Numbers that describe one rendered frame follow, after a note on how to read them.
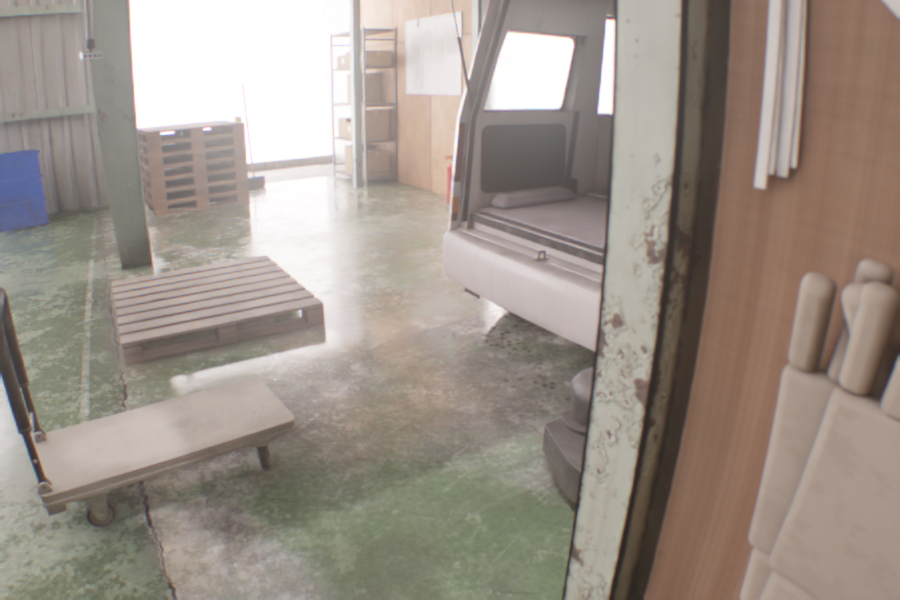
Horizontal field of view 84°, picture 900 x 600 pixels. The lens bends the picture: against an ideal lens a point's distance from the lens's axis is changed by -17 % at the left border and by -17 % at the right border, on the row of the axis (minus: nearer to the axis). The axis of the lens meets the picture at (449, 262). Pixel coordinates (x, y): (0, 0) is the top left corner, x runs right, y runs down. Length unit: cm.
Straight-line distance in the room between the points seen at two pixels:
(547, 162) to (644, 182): 298
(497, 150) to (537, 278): 90
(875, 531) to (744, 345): 12
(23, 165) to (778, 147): 711
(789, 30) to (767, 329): 16
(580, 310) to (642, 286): 193
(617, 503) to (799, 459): 15
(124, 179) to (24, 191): 263
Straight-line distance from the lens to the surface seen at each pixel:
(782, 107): 32
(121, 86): 473
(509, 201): 304
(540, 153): 328
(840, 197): 31
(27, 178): 721
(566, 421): 205
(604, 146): 364
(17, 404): 184
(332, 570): 178
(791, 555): 35
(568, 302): 232
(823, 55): 31
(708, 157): 43
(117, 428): 220
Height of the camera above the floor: 128
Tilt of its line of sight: 17 degrees down
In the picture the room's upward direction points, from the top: straight up
